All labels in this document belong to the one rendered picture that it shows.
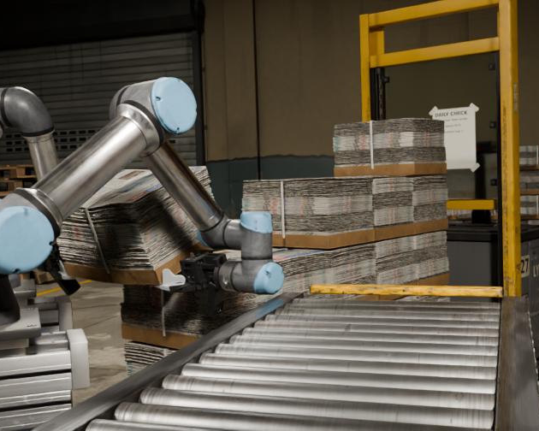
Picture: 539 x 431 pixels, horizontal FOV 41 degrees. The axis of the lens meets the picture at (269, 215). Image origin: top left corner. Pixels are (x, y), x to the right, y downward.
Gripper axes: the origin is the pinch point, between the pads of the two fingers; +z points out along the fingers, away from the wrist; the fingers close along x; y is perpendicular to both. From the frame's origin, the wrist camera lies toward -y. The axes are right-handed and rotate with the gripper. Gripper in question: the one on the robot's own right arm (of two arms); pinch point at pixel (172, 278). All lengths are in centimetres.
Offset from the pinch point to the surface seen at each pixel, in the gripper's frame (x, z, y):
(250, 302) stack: -19.6, -6.1, -16.8
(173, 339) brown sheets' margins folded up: -1.7, 9.3, -20.5
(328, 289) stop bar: -6.6, -44.6, -3.0
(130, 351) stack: -0.2, 28.4, -26.5
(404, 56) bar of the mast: -196, 26, 18
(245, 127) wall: -575, 464, -103
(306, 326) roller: 23, -60, 5
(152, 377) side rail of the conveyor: 61, -63, 19
